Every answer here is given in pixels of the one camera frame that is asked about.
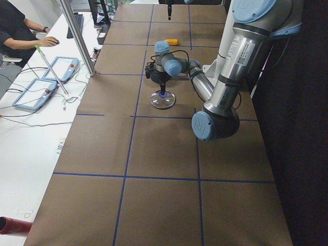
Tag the dark blue saucepan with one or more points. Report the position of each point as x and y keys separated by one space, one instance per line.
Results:
x=176 y=78

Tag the red cylinder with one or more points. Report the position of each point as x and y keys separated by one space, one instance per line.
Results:
x=15 y=227

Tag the glass pot lid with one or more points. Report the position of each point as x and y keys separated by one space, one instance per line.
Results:
x=162 y=101

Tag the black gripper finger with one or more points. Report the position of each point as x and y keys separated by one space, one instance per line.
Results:
x=169 y=10
x=163 y=88

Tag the blue teach pendant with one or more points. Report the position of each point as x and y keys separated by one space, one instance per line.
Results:
x=64 y=67
x=35 y=95

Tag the near blue teach pendant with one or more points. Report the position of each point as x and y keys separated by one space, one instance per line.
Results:
x=35 y=95

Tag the aluminium frame post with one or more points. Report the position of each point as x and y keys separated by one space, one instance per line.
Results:
x=72 y=23

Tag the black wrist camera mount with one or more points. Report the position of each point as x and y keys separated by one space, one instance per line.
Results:
x=150 y=69

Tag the far blue teach pendant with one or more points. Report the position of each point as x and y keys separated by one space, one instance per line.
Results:
x=64 y=67

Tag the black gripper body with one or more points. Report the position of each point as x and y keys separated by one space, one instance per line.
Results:
x=159 y=78

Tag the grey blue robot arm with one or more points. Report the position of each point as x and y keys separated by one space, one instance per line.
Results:
x=249 y=24
x=170 y=3

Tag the yellow toy corn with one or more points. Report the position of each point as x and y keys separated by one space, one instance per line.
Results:
x=172 y=42

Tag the metal rod green tip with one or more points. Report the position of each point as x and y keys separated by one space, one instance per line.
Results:
x=53 y=72

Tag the seated person in black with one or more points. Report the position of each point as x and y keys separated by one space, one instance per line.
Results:
x=17 y=39

